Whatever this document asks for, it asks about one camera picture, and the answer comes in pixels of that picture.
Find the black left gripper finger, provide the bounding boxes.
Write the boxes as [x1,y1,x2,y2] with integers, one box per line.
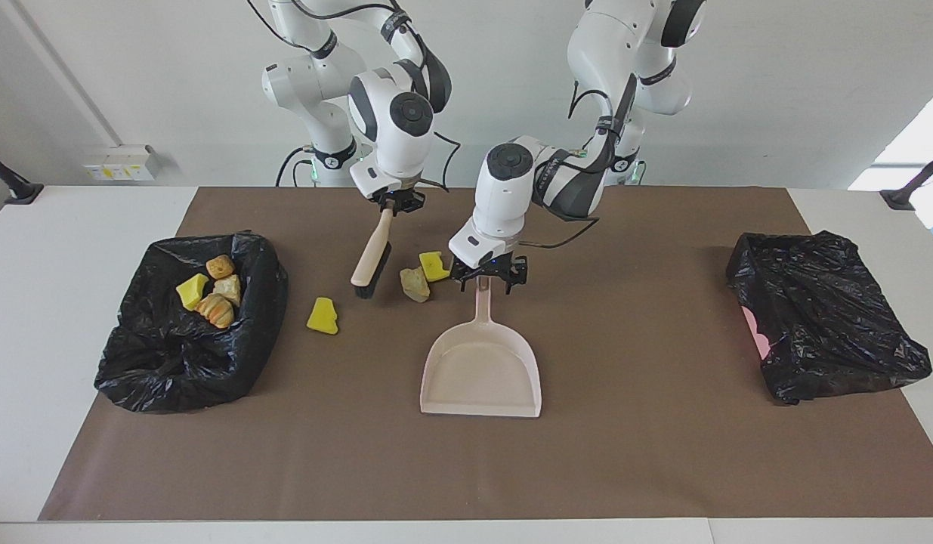
[490,257,530,296]
[450,261,483,295]

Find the right black trash bag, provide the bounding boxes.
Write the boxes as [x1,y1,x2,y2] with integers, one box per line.
[726,230,933,406]

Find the black trash bag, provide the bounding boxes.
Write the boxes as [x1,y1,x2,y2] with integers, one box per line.
[726,230,933,406]
[94,233,290,414]

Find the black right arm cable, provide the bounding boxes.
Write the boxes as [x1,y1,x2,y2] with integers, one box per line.
[251,0,462,191]

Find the pale pink plastic dustpan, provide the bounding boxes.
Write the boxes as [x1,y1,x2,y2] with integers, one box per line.
[420,276,543,419]

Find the black right base cables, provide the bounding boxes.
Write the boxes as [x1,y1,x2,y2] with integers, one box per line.
[276,147,320,188]

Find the yellow sponge with green pad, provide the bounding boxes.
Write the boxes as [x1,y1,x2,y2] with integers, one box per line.
[175,274,210,311]

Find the black clamp stand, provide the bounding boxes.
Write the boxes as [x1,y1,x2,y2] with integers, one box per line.
[0,145,45,206]
[880,147,933,212]

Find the beige hand brush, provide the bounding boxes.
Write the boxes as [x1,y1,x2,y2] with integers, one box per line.
[351,206,395,299]

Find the bent yellow sponge piece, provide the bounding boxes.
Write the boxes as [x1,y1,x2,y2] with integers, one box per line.
[419,251,453,283]

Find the left black trash bag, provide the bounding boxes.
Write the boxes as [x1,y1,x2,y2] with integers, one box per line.
[94,233,290,414]

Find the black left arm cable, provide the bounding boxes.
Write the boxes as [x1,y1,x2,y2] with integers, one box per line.
[521,76,622,251]

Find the pale rock-like foam chunk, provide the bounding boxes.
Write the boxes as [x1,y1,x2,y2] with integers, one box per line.
[400,266,431,304]

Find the brown table mat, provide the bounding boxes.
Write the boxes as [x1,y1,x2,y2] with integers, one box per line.
[38,187,933,522]

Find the striped croissant piece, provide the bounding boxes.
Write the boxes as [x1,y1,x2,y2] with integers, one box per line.
[195,293,235,329]

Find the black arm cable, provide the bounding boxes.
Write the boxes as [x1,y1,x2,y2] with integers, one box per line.
[251,0,462,191]
[521,76,622,251]

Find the white wall socket box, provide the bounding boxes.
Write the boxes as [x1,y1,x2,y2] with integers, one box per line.
[82,145,159,182]

